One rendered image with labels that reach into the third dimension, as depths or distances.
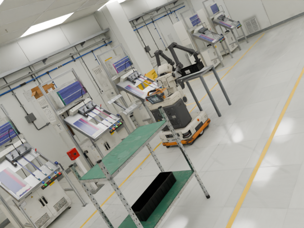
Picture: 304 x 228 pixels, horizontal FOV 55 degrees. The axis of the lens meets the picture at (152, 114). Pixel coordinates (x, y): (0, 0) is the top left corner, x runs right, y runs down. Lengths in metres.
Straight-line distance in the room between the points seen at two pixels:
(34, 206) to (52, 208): 0.28
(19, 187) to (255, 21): 9.42
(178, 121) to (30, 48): 3.96
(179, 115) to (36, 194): 2.39
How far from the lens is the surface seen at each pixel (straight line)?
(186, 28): 8.93
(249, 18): 11.42
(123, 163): 2.35
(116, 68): 6.11
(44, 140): 6.60
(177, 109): 4.37
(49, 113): 5.40
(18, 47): 6.95
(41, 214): 4.73
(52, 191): 4.78
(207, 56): 8.81
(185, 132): 4.39
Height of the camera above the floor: 1.70
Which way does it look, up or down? 13 degrees down
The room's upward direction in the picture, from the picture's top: 29 degrees counter-clockwise
